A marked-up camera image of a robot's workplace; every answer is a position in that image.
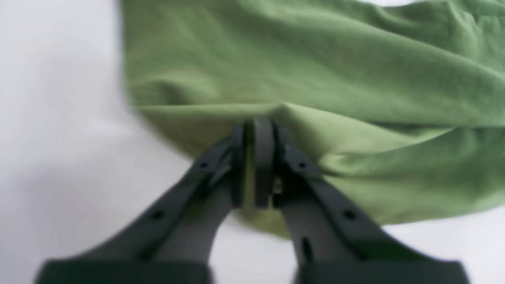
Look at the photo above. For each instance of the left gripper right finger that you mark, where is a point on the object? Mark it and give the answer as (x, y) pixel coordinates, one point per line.
(335, 242)

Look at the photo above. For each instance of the olive green t-shirt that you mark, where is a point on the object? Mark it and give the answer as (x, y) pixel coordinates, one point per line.
(401, 108)

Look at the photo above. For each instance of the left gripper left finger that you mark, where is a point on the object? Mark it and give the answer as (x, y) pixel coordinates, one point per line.
(171, 241)

